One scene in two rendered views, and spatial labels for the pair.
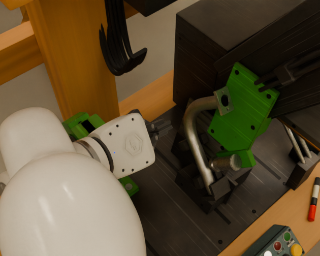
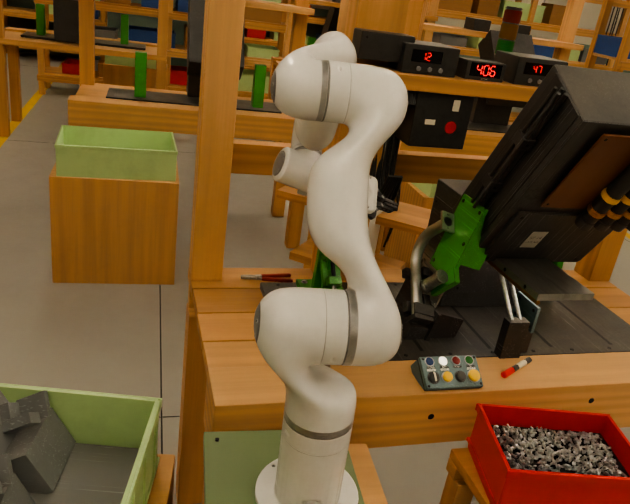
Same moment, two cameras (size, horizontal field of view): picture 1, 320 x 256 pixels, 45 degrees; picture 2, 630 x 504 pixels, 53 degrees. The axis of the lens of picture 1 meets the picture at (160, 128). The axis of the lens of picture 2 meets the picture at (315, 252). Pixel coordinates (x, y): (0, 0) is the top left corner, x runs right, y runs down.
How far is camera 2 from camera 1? 1.12 m
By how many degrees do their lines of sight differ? 35
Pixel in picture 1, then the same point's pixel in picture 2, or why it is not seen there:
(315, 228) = (505, 383)
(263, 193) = (467, 349)
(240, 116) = (456, 237)
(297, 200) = (499, 364)
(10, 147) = not seen: hidden behind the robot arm
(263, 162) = (480, 335)
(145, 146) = (371, 197)
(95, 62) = not seen: hidden behind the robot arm
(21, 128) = not seen: hidden behind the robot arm
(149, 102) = (393, 277)
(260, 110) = (471, 227)
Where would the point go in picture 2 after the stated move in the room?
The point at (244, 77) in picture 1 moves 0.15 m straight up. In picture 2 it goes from (467, 203) to (481, 146)
